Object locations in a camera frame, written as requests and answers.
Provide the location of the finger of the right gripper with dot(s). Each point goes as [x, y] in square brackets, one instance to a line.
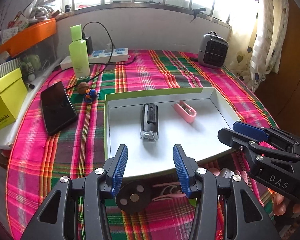
[254, 148]
[275, 137]

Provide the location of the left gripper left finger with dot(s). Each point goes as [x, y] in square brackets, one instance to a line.
[57, 216]

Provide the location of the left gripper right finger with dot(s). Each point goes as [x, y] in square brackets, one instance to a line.
[244, 216]

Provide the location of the white knob hook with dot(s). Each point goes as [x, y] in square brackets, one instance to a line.
[226, 173]

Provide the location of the pink clip with green pad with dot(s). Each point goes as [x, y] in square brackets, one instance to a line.
[166, 191]

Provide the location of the black round disc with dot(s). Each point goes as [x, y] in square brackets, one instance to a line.
[134, 197]

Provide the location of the black cylindrical light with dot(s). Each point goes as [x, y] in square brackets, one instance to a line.
[149, 123]

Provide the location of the large pink clip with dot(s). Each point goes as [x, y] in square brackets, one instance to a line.
[242, 177]

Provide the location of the right hand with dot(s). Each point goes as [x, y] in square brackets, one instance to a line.
[280, 205]

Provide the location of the plaid bed cloth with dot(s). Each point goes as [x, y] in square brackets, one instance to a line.
[37, 160]

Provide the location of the green white cardboard box tray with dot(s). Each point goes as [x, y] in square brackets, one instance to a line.
[122, 125]

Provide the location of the grey mini heater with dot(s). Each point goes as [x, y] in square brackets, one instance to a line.
[212, 51]

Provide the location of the heart pattern curtain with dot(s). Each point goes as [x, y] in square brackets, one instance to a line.
[258, 30]

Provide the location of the black smartphone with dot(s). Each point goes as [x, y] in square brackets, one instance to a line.
[57, 109]

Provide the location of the blue orange toy charm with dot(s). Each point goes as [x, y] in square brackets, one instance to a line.
[90, 95]

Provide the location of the yellow box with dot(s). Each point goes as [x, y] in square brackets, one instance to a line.
[12, 94]

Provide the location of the black clip on windowsill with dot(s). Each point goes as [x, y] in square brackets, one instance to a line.
[197, 11]

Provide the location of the white power strip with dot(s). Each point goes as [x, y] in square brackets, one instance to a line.
[101, 56]

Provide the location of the striped gift box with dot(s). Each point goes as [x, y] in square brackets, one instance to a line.
[9, 66]

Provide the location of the green lotion bottle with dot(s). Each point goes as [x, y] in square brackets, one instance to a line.
[78, 53]

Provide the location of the black charger plug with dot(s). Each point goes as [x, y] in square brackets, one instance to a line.
[89, 43]

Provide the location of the orange tray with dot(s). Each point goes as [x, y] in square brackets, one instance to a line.
[29, 37]

